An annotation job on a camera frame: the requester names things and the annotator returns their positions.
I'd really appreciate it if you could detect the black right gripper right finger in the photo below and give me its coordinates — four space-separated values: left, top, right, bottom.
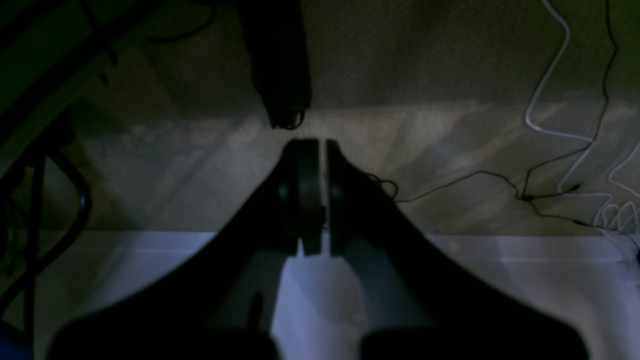
326 140 590 360

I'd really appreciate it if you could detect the black metal frame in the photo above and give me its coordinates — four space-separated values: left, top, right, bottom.
0 0 166 346

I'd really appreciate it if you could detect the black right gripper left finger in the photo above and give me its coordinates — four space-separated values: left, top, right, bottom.
47 139 325 360

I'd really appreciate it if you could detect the thin black cable on floor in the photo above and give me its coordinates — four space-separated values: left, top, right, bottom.
367 0 640 241

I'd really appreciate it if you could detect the white cable on floor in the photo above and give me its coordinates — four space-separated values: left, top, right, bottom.
524 0 640 236

